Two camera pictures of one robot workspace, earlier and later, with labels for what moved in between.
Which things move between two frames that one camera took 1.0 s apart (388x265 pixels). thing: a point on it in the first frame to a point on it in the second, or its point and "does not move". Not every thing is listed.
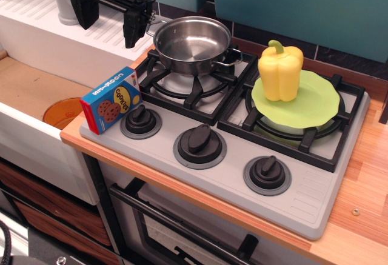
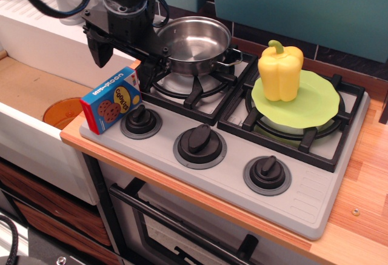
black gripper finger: [134, 24] to [148, 70]
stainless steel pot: [193, 45] does not move
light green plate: [316, 105] does not move
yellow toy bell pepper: [280, 68] does not move
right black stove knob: [267, 176] does not move
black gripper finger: [86, 10] to [102, 47]
